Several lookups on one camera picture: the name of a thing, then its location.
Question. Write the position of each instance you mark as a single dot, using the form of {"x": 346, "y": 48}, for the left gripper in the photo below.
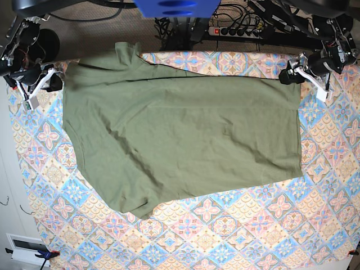
{"x": 315, "y": 68}

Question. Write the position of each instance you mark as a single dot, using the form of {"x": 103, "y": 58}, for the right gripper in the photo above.
{"x": 35, "y": 79}

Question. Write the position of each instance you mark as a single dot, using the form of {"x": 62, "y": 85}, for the green t-shirt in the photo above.
{"x": 146, "y": 134}

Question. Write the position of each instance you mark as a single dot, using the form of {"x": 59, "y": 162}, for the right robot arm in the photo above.
{"x": 27, "y": 56}

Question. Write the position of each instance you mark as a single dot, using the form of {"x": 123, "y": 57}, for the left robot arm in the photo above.
{"x": 334, "y": 55}

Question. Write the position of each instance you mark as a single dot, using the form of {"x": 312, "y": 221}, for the white power strip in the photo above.
{"x": 221, "y": 31}

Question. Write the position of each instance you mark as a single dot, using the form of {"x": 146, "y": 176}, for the patterned tablecloth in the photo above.
{"x": 311, "y": 221}

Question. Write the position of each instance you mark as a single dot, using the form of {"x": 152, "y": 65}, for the blue clamp lower left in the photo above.
{"x": 45, "y": 254}

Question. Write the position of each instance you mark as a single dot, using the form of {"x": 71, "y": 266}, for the red clamp lower right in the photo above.
{"x": 353, "y": 253}

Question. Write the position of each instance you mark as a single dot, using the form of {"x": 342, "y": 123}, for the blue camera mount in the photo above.
{"x": 177, "y": 8}

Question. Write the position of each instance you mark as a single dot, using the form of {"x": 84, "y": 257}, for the white wall outlet box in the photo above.
{"x": 25, "y": 248}

